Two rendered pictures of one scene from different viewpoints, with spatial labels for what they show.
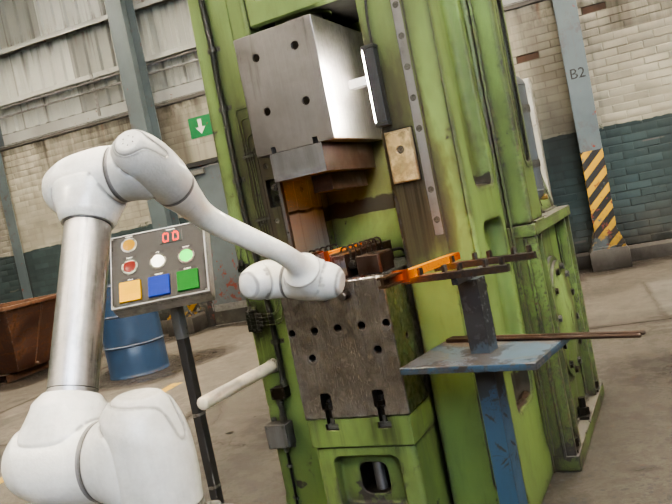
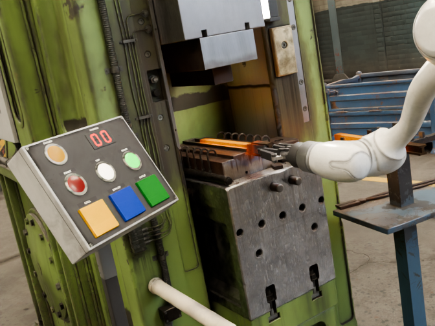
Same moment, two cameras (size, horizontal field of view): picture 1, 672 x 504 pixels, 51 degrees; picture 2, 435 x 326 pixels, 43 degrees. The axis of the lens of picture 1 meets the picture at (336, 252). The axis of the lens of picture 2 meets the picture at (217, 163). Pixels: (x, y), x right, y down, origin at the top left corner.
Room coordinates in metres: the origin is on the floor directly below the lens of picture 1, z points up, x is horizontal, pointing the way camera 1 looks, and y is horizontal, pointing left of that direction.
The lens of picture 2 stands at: (1.49, 1.59, 1.36)
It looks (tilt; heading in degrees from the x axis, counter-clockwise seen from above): 13 degrees down; 303
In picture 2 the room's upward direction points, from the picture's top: 10 degrees counter-clockwise
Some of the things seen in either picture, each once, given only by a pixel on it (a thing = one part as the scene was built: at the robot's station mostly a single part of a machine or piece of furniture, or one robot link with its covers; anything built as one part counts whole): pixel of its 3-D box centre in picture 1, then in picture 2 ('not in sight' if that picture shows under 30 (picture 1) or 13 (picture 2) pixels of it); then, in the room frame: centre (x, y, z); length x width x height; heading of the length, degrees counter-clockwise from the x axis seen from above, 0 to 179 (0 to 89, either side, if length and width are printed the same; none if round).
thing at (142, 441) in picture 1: (145, 449); not in sight; (1.31, 0.42, 0.77); 0.18 x 0.16 x 0.22; 71
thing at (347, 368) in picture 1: (374, 330); (237, 221); (2.52, -0.08, 0.69); 0.56 x 0.38 x 0.45; 153
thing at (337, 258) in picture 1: (345, 260); (213, 156); (2.54, -0.03, 0.96); 0.42 x 0.20 x 0.09; 153
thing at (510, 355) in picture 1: (485, 353); (402, 206); (1.99, -0.36, 0.66); 0.40 x 0.30 x 0.02; 55
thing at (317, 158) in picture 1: (325, 161); (195, 54); (2.54, -0.03, 1.32); 0.42 x 0.20 x 0.10; 153
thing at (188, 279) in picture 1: (188, 280); (151, 191); (2.40, 0.51, 1.01); 0.07 x 0.05 x 0.07; 88
